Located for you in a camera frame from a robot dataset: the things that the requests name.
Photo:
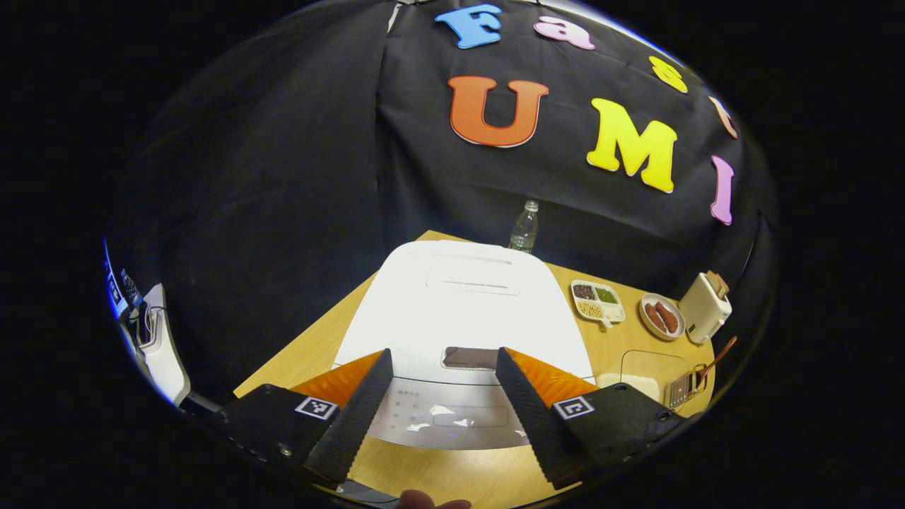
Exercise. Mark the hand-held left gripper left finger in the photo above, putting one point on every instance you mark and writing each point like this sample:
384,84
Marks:
353,420

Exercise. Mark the white toaster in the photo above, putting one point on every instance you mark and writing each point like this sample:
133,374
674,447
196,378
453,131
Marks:
700,314

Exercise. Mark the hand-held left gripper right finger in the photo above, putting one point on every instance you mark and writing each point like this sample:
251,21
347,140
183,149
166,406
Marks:
532,420

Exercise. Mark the brown wooden spoon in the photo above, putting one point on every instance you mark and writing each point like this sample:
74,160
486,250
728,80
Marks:
717,357

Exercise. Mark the toast slice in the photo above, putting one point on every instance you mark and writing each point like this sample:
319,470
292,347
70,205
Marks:
714,281
722,284

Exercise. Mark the white round plate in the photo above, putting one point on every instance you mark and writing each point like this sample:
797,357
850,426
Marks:
675,332

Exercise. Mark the white rice cooker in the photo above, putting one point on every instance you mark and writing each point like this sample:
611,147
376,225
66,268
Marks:
459,297

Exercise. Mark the white divided grain dish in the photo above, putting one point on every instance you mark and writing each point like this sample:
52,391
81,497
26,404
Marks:
615,312

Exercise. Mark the clear plastic water bottle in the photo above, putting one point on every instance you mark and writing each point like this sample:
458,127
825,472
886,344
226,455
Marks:
524,230

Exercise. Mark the brown meat piece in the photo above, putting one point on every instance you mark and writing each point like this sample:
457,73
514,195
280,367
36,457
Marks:
667,316
655,318

